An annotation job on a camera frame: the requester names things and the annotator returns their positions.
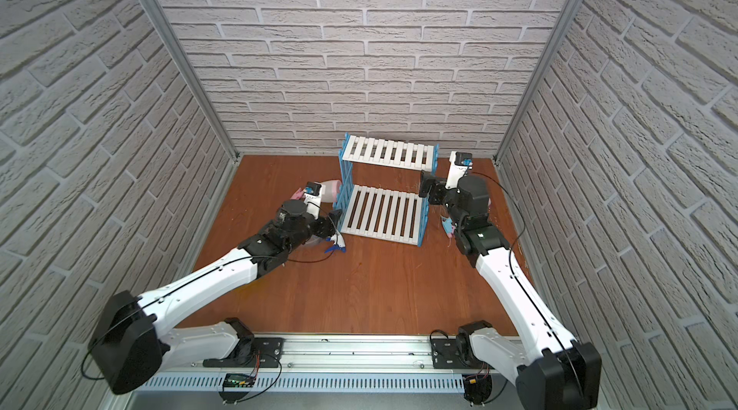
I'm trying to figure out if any left aluminium corner post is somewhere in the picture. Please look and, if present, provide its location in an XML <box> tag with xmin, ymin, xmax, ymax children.
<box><xmin>138</xmin><ymin>0</ymin><xmax>239</xmax><ymax>164</ymax></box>

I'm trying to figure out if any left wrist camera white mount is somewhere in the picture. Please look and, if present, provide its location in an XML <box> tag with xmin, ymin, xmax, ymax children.
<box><xmin>304</xmin><ymin>181</ymin><xmax>323</xmax><ymax>219</ymax></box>

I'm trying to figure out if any white spray bottle pink nozzle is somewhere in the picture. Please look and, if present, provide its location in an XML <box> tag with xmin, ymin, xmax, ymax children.
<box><xmin>291</xmin><ymin>179</ymin><xmax>342</xmax><ymax>203</ymax></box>

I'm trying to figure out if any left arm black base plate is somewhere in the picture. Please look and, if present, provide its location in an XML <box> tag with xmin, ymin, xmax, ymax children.
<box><xmin>203</xmin><ymin>337</ymin><xmax>284</xmax><ymax>369</ymax></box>

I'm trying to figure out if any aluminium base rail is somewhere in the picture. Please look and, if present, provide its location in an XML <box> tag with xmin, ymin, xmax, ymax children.
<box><xmin>136</xmin><ymin>330</ymin><xmax>517</xmax><ymax>406</ymax></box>

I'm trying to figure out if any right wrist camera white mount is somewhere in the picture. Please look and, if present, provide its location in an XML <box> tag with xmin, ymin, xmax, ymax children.
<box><xmin>445</xmin><ymin>150</ymin><xmax>473</xmax><ymax>189</ymax></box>

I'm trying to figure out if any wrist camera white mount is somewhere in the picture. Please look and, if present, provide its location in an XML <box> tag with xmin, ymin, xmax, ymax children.
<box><xmin>304</xmin><ymin>181</ymin><xmax>323</xmax><ymax>219</ymax></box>
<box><xmin>445</xmin><ymin>150</ymin><xmax>473</xmax><ymax>189</ymax></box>

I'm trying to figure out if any clear spray bottle blue nozzle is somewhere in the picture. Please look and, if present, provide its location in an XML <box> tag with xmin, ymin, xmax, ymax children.
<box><xmin>304</xmin><ymin>233</ymin><xmax>346</xmax><ymax>253</ymax></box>

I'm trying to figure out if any aluminium corner post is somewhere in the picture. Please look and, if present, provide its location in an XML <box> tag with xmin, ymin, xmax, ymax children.
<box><xmin>138</xmin><ymin>0</ymin><xmax>239</xmax><ymax>164</ymax></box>
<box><xmin>493</xmin><ymin>0</ymin><xmax>584</xmax><ymax>166</ymax></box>

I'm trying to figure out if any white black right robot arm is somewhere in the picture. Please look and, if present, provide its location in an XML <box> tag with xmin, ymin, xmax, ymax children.
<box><xmin>419</xmin><ymin>173</ymin><xmax>602</xmax><ymax>409</ymax></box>

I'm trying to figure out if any right aluminium corner post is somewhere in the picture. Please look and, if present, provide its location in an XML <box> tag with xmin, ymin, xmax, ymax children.
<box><xmin>493</xmin><ymin>0</ymin><xmax>584</xmax><ymax>166</ymax></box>

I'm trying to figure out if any blue and white slatted shelf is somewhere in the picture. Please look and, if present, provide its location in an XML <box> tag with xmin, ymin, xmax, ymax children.
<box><xmin>334</xmin><ymin>134</ymin><xmax>438</xmax><ymax>247</ymax></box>

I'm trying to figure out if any black round connector box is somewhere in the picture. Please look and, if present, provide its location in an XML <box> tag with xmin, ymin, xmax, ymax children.
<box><xmin>462</xmin><ymin>375</ymin><xmax>493</xmax><ymax>405</ymax></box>

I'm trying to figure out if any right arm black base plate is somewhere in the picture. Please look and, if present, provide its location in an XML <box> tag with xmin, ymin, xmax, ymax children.
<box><xmin>429</xmin><ymin>332</ymin><xmax>505</xmax><ymax>371</ymax></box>

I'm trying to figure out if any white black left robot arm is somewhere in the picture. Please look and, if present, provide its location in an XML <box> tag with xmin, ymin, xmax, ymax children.
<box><xmin>88</xmin><ymin>200</ymin><xmax>342</xmax><ymax>395</ymax></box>

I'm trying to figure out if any teal spray bottle pink trim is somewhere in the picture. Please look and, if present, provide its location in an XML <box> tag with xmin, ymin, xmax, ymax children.
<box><xmin>441</xmin><ymin>198</ymin><xmax>491</xmax><ymax>237</ymax></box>

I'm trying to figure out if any green circuit board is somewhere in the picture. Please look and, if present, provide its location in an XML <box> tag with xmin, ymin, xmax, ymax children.
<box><xmin>223</xmin><ymin>373</ymin><xmax>257</xmax><ymax>389</ymax></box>

